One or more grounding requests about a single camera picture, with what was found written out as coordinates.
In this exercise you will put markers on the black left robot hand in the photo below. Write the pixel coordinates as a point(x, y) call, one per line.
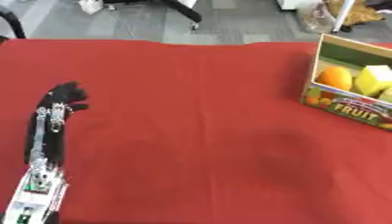
point(65, 92)

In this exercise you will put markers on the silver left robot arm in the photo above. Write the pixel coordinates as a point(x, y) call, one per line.
point(37, 192)

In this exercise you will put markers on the tan cardboard fruit box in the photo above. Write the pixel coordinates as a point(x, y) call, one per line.
point(352, 110)

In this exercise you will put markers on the black office chair base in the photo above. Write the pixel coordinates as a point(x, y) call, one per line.
point(171, 8)

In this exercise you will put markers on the clear plastic bag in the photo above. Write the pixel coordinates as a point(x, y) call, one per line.
point(317, 14)

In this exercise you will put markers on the orange toy fruit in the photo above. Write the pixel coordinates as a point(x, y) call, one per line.
point(336, 78)

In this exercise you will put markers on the white pole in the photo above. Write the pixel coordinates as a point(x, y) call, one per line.
point(343, 14)

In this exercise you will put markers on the yellow patterned cloth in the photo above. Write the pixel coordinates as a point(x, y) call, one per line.
point(357, 11)

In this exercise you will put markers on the yellow toy block fruit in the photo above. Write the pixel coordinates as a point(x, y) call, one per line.
point(373, 79)

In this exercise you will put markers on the pale green toy fruit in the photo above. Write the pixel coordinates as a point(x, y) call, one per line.
point(387, 95)

